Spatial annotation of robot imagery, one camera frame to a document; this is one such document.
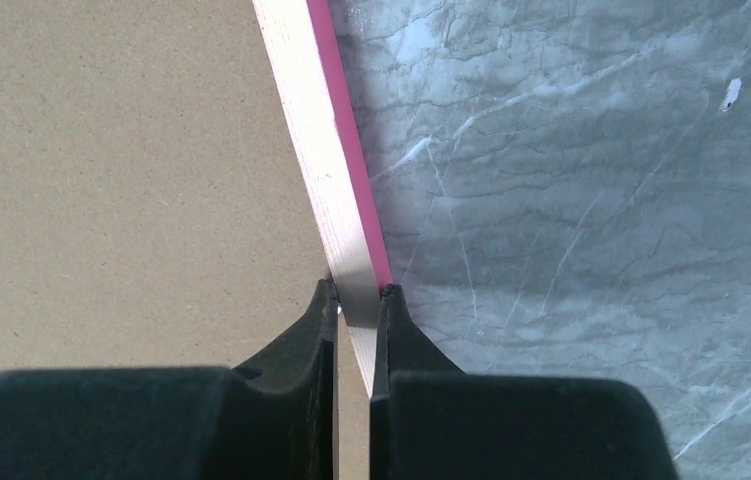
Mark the brown cardboard backing board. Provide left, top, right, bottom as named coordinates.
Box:
left=0, top=0, right=373, bottom=480

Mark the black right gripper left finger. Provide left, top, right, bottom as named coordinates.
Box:
left=0, top=280, right=338, bottom=479

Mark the red wooden picture frame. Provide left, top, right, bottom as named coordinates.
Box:
left=253, top=0, right=392, bottom=392

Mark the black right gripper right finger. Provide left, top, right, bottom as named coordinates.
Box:
left=369, top=285, right=677, bottom=479

